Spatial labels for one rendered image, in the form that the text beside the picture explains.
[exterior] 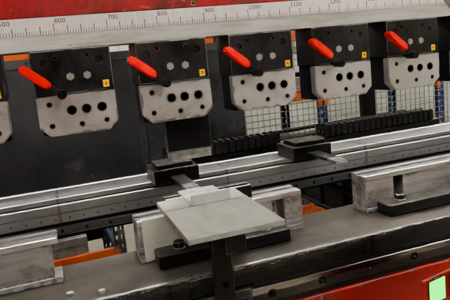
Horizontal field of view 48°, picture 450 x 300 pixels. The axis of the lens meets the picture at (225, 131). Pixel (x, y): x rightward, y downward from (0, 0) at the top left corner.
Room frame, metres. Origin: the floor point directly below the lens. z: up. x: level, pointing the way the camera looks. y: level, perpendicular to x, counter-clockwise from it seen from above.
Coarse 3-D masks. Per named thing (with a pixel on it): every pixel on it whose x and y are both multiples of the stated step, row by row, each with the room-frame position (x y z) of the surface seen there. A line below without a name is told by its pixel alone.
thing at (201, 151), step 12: (180, 120) 1.10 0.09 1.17; (192, 120) 1.10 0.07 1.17; (204, 120) 1.11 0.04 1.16; (168, 132) 1.09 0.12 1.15; (180, 132) 1.09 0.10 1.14; (192, 132) 1.10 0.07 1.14; (204, 132) 1.11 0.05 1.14; (168, 144) 1.08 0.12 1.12; (180, 144) 1.09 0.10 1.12; (192, 144) 1.10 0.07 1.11; (204, 144) 1.11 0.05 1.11; (168, 156) 1.09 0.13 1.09; (180, 156) 1.10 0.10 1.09; (192, 156) 1.11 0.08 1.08
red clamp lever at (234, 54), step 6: (228, 48) 1.06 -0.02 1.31; (228, 54) 1.06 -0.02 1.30; (234, 54) 1.06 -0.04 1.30; (240, 54) 1.07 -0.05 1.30; (234, 60) 1.07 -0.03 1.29; (240, 60) 1.07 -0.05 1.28; (246, 60) 1.07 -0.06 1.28; (246, 66) 1.07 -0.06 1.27; (252, 66) 1.08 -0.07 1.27; (252, 72) 1.09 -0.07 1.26; (258, 72) 1.07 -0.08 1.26
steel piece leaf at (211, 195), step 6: (198, 192) 1.10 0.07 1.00; (204, 192) 1.10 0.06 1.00; (210, 192) 1.02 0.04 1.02; (216, 192) 1.03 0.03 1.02; (222, 192) 1.03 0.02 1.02; (228, 192) 1.03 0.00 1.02; (186, 198) 1.06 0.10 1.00; (192, 198) 1.01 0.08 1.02; (198, 198) 1.01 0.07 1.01; (204, 198) 1.02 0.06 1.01; (210, 198) 1.02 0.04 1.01; (216, 198) 1.02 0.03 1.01; (222, 198) 1.03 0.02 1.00; (228, 198) 1.03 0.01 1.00; (192, 204) 1.01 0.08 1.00; (198, 204) 1.01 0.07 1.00
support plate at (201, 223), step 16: (240, 192) 1.08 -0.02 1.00; (160, 208) 1.03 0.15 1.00; (176, 208) 1.00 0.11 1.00; (192, 208) 0.99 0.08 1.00; (208, 208) 0.98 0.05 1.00; (224, 208) 0.97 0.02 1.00; (240, 208) 0.96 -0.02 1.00; (256, 208) 0.95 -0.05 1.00; (176, 224) 0.90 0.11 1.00; (192, 224) 0.89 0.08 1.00; (208, 224) 0.89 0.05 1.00; (224, 224) 0.88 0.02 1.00; (240, 224) 0.87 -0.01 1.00; (256, 224) 0.86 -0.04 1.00; (272, 224) 0.86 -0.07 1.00; (192, 240) 0.82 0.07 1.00; (208, 240) 0.83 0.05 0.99
